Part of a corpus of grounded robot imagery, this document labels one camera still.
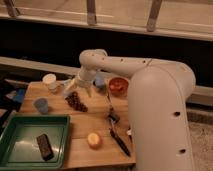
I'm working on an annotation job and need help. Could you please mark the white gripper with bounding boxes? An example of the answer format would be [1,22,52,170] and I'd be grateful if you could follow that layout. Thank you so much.
[64,67,97,98]

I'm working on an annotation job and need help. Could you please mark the dark grape bunch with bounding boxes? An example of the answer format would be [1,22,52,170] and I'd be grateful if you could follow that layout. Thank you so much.
[65,91,88,112]

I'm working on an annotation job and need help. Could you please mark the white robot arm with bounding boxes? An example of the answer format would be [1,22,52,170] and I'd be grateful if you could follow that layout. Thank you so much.
[75,49,196,171]

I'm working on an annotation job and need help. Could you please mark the small blue cup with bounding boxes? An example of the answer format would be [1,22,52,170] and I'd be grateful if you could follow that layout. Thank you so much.
[94,74,106,89]

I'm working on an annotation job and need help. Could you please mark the white plastic cup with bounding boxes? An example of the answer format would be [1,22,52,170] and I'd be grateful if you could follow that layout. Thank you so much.
[42,74,58,93]

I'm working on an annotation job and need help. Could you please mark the red bowl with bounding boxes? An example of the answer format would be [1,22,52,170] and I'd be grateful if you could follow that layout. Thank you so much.
[109,77,129,96]

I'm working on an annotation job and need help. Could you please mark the metal peeler tool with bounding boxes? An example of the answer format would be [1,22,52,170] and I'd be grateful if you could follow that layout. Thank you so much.
[107,95,120,129]

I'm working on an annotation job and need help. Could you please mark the blue plastic cup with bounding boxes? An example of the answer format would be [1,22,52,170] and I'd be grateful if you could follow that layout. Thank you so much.
[33,98,49,114]

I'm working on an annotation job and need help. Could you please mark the wooden cutting board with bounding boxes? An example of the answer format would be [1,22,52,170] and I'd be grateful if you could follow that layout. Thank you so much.
[20,82,135,171]

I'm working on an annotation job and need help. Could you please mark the yellow round fruit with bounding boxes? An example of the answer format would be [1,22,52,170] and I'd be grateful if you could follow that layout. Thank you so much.
[87,133,101,149]

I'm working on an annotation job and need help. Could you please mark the blue object at left edge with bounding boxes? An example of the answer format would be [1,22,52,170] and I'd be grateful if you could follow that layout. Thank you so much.
[13,89,26,103]

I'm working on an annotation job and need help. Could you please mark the dark brown chocolate bar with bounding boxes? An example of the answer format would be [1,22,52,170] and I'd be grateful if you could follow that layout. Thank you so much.
[36,134,54,161]

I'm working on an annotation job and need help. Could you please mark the green plastic tray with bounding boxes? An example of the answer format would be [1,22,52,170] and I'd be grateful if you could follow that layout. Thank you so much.
[0,115,70,171]

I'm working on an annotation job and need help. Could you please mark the black handled knife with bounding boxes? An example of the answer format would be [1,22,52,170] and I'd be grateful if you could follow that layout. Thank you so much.
[109,128,131,157]

